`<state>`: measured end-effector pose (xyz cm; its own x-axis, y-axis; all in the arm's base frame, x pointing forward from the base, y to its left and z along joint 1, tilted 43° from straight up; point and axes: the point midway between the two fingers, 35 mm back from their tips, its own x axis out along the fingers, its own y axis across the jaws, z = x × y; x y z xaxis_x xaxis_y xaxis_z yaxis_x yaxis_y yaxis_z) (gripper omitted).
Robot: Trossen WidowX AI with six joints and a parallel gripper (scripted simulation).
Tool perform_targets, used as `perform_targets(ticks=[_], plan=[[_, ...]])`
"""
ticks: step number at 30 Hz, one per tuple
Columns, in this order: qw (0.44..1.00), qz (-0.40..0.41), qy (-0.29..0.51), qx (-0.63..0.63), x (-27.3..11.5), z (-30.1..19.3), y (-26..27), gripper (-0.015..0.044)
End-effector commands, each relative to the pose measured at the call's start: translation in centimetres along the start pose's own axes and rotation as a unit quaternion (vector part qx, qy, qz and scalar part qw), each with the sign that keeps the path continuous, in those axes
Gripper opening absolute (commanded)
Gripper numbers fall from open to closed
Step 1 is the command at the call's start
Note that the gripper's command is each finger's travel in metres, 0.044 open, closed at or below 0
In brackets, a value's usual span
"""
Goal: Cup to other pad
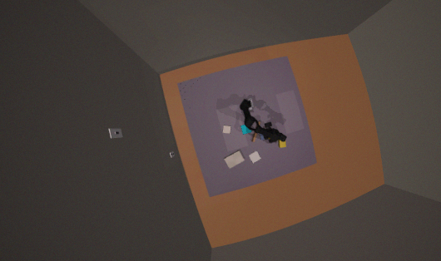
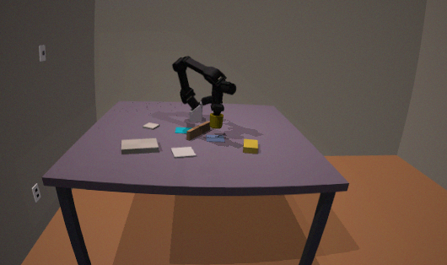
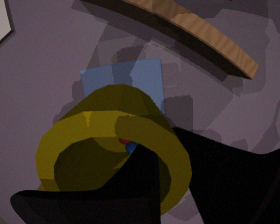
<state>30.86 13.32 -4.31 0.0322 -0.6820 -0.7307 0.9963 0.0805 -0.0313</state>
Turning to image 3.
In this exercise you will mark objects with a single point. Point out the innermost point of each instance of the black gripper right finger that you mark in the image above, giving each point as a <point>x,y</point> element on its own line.
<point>229,186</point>

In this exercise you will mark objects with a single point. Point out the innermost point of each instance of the blue marble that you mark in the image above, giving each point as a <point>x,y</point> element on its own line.
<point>130,147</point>

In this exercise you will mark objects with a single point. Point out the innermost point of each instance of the yellow block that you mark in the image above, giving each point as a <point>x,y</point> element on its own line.
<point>41,187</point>

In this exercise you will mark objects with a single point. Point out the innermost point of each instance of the red marble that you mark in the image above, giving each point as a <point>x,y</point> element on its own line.
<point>124,141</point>

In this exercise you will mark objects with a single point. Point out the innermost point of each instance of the curved wooden bar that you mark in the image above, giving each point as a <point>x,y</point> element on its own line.
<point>182,25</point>

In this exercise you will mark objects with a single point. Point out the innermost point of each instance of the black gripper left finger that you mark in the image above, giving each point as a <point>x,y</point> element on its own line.
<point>131,196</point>

